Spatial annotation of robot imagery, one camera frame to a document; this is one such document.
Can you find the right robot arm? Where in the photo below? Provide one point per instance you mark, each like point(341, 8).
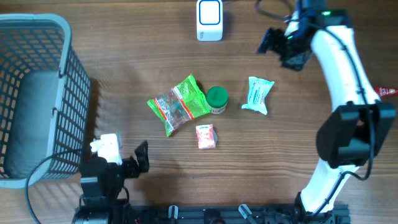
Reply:
point(353, 134)

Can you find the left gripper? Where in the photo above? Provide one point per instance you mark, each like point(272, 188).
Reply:
point(132, 169)

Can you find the red Nescafe coffee stick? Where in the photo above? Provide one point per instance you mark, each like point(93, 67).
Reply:
point(385, 91)

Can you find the grey plastic shopping basket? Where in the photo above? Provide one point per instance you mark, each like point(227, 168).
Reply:
point(45, 97)

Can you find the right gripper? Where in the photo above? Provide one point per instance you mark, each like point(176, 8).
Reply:
point(297, 61)

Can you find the green Haribo candy bag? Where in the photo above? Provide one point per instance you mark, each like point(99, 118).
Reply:
point(184, 102)

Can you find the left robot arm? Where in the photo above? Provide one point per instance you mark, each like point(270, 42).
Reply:
point(101, 183)

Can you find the white barcode scanner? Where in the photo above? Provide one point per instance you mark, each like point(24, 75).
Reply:
point(209, 20)

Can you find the orange Kleenex tissue pack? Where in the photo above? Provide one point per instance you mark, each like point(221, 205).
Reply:
point(206, 136)

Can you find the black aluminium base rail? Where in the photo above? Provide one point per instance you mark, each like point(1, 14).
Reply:
point(283, 213)

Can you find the light blue wipes packet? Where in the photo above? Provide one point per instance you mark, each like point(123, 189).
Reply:
point(258, 90)

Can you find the green lid jar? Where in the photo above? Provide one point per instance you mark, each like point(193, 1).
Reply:
point(217, 99)

